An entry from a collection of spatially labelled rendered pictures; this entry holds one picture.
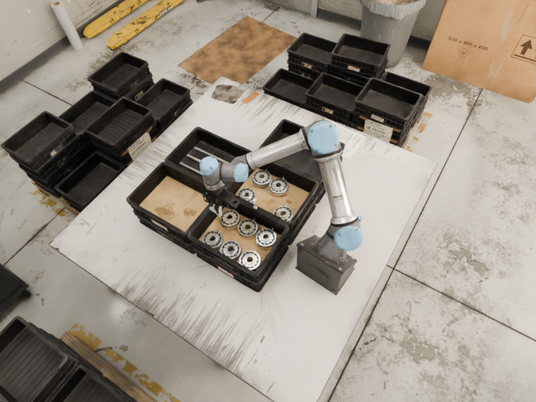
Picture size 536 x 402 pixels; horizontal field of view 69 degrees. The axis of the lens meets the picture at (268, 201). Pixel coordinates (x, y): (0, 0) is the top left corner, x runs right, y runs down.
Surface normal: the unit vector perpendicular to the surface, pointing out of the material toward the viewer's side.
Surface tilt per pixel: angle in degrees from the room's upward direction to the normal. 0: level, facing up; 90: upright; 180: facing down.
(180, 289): 0
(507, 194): 0
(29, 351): 0
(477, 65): 73
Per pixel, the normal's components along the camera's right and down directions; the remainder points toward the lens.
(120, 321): -0.04, -0.56
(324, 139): -0.14, 0.15
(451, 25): -0.53, 0.57
